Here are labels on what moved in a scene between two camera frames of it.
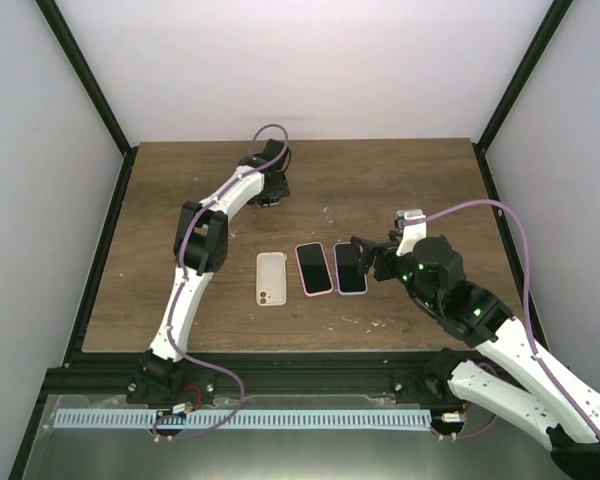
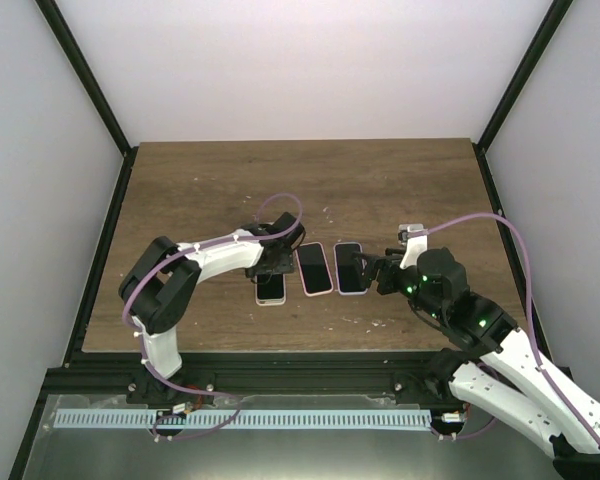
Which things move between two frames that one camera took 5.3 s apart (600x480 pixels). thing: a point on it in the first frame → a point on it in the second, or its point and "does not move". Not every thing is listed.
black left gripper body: (274, 191) → (284, 265)
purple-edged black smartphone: (349, 279) does not move
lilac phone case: (350, 282) does not move
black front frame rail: (352, 372) does not move
